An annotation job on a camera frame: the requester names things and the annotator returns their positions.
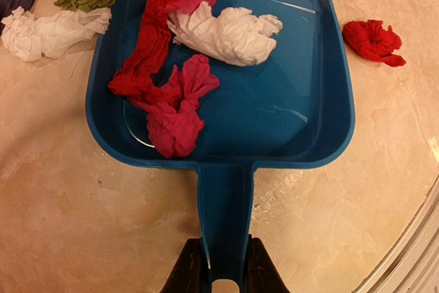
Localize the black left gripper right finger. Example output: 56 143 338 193
246 235 289 293

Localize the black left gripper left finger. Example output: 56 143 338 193
160 238 210 293

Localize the blue dustpan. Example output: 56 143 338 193
86 0 355 292

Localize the white crumpled paper scrap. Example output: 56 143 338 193
167 1 283 67

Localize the small red paper ball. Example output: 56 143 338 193
342 20 406 67

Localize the red paper scrap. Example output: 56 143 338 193
108 0 216 103

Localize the long white paper scrap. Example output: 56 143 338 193
1 7 112 62

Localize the aluminium front rail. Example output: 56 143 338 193
355 180 438 293

